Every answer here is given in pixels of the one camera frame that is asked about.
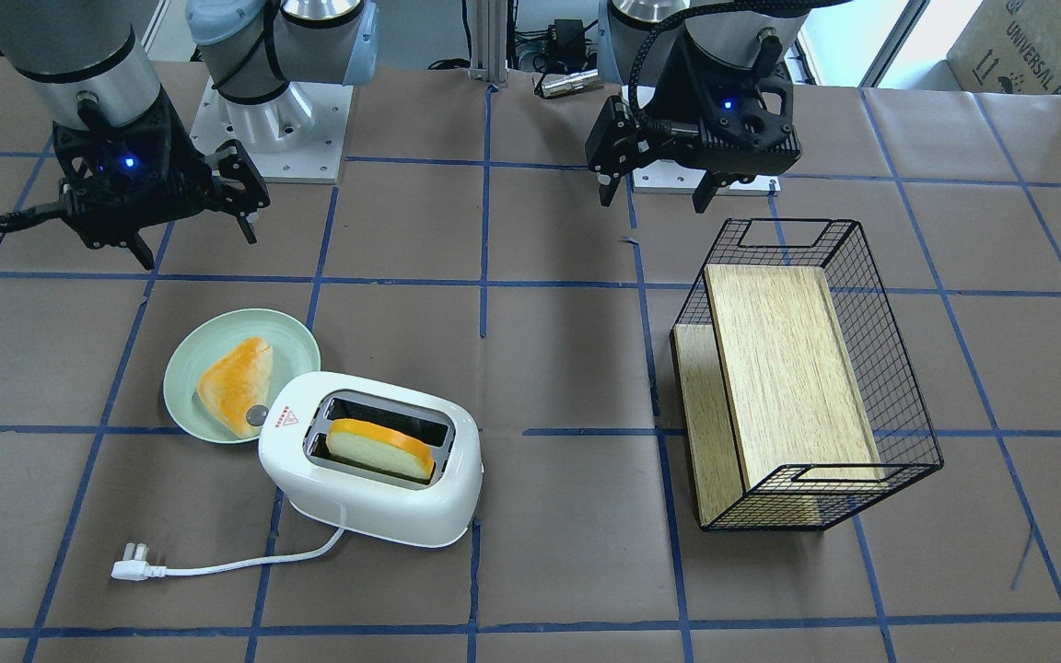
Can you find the cardboard box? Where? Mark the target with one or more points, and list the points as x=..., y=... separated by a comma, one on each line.
x=1010, y=47

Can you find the wooden tray board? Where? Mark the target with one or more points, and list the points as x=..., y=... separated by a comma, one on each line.
x=778, y=434

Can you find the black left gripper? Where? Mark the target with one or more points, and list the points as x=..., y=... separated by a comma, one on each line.
x=675, y=92

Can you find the black power adapter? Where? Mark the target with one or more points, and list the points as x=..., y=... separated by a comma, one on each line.
x=566, y=49

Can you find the white two-slot toaster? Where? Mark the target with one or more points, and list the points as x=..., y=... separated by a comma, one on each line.
x=297, y=451

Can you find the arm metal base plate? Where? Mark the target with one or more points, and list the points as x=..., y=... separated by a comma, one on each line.
x=666, y=176
x=297, y=137

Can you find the triangular bread on plate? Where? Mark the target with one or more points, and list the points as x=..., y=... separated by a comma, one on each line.
x=236, y=382

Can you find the aluminium frame post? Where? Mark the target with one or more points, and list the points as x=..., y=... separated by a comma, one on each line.
x=489, y=24

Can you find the silver cylindrical connector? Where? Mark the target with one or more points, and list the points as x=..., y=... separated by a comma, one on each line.
x=573, y=83

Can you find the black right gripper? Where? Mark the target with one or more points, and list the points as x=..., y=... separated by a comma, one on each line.
x=165, y=138

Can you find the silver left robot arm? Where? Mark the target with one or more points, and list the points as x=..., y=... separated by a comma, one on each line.
x=636, y=36

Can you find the toast slice in toaster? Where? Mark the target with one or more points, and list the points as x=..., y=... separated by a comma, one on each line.
x=379, y=448

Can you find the black wire basket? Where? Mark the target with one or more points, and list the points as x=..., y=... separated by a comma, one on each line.
x=886, y=381

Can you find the light green plate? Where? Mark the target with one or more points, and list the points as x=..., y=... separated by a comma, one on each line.
x=295, y=353

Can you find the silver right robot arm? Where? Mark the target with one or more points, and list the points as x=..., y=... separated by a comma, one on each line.
x=72, y=51

